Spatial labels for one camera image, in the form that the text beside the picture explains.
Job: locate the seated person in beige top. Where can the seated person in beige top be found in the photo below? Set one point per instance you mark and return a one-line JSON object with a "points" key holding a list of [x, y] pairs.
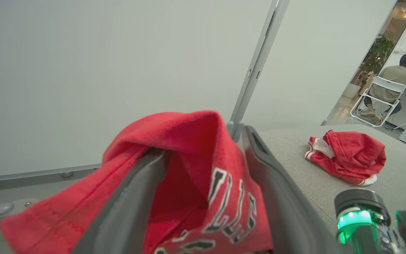
{"points": [[398, 79]]}

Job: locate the green potted plant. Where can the green potted plant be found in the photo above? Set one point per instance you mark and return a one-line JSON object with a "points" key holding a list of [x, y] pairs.
{"points": [[377, 56]]}

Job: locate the red garment with black lettering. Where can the red garment with black lettering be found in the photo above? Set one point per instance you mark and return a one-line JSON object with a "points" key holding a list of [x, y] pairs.
{"points": [[192, 141]]}

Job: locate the grey double partition post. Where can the grey double partition post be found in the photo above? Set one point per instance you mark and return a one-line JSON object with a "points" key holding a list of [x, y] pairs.
{"points": [[256, 67]]}

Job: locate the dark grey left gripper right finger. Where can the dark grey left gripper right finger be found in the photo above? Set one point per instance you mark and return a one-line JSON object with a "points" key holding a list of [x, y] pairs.
{"points": [[284, 211]]}

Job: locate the white folding chair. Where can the white folding chair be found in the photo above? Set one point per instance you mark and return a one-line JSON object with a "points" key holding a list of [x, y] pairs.
{"points": [[386, 85]]}

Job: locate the grey partition base rail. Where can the grey partition base rail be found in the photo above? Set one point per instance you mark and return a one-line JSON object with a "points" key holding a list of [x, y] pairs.
{"points": [[30, 173]]}

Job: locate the red garment with white trim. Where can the red garment with white trim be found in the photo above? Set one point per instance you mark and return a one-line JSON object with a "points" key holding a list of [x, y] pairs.
{"points": [[356, 155]]}

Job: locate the white plant pot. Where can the white plant pot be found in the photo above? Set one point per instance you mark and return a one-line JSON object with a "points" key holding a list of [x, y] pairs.
{"points": [[351, 91]]}

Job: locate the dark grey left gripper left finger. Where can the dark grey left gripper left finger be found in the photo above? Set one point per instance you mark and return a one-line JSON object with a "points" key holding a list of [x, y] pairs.
{"points": [[129, 211]]}

